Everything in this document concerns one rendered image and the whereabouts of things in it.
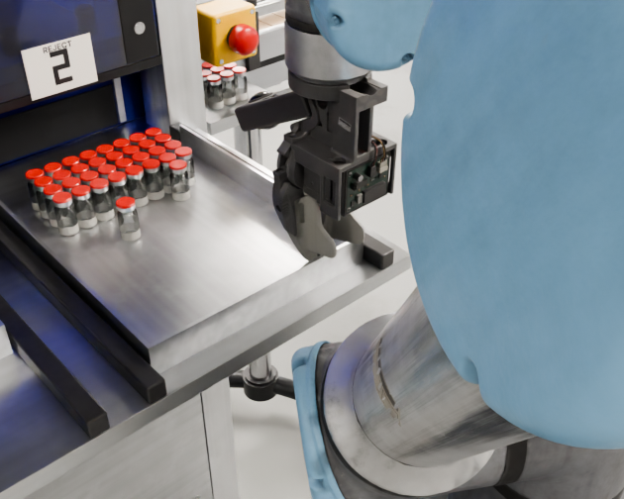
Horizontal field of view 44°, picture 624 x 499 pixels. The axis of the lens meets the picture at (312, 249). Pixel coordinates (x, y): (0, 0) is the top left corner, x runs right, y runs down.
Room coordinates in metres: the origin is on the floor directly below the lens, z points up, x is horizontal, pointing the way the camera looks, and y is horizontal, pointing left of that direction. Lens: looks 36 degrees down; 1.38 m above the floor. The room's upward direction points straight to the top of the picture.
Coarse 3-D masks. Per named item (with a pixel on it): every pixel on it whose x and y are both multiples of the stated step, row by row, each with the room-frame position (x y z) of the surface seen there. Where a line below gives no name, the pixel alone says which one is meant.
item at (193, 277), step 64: (192, 192) 0.81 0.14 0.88; (256, 192) 0.80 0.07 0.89; (64, 256) 0.68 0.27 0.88; (128, 256) 0.68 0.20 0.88; (192, 256) 0.68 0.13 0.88; (256, 256) 0.68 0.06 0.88; (320, 256) 0.63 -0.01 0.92; (128, 320) 0.57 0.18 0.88; (192, 320) 0.57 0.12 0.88; (256, 320) 0.57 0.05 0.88
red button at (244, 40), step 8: (240, 24) 1.02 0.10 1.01; (232, 32) 1.01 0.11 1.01; (240, 32) 1.00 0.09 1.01; (248, 32) 1.00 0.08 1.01; (256, 32) 1.01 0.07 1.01; (232, 40) 1.00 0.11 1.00; (240, 40) 0.99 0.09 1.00; (248, 40) 1.00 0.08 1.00; (256, 40) 1.01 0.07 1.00; (232, 48) 1.00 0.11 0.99; (240, 48) 0.99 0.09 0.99; (248, 48) 1.00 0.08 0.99; (256, 48) 1.01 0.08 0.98
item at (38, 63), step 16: (32, 48) 0.84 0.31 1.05; (48, 48) 0.85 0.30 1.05; (64, 48) 0.87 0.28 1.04; (80, 48) 0.88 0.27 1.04; (32, 64) 0.84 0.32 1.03; (48, 64) 0.85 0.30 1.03; (80, 64) 0.88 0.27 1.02; (32, 80) 0.84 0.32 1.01; (48, 80) 0.85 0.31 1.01; (80, 80) 0.87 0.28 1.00; (96, 80) 0.89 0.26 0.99; (32, 96) 0.83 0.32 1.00
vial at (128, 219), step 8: (128, 208) 0.70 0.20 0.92; (120, 216) 0.71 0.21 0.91; (128, 216) 0.70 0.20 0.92; (136, 216) 0.71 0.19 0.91; (120, 224) 0.71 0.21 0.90; (128, 224) 0.70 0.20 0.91; (136, 224) 0.71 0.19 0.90; (120, 232) 0.71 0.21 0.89; (128, 232) 0.70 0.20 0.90; (136, 232) 0.71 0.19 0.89; (128, 240) 0.70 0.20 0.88
